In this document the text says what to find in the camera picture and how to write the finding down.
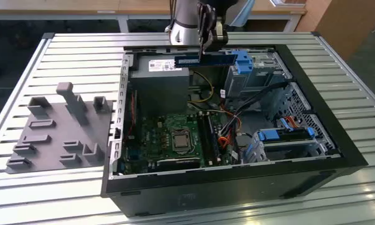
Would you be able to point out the hard disk in blue carrier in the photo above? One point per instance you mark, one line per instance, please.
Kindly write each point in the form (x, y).
(269, 136)

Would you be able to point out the wooden cabinet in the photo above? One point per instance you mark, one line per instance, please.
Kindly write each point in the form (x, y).
(348, 23)

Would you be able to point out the round grey speaker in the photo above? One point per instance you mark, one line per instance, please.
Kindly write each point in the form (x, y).
(245, 141)

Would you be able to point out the grey parts rack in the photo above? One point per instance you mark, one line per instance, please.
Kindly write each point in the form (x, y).
(59, 140)

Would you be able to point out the black PC case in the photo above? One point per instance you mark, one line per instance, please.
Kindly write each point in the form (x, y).
(238, 187)

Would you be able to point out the green motherboard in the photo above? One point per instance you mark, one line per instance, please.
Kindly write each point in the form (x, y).
(157, 126)

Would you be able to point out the perforated metal disk cage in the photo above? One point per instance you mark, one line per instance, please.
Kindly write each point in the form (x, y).
(304, 103)

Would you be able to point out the grey metal disk bay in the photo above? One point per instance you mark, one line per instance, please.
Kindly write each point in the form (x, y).
(260, 82)

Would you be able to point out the grey power supply unit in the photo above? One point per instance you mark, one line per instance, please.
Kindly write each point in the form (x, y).
(159, 93)

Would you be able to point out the blue plastic disk carrier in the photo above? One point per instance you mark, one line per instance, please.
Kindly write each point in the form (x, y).
(245, 63)

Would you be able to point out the silver CPU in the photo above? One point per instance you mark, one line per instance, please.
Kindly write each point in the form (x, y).
(181, 142)

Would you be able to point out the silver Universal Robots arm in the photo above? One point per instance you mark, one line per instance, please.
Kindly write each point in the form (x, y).
(185, 14)

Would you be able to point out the wooden desk white frame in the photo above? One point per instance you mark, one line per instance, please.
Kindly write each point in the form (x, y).
(82, 5)

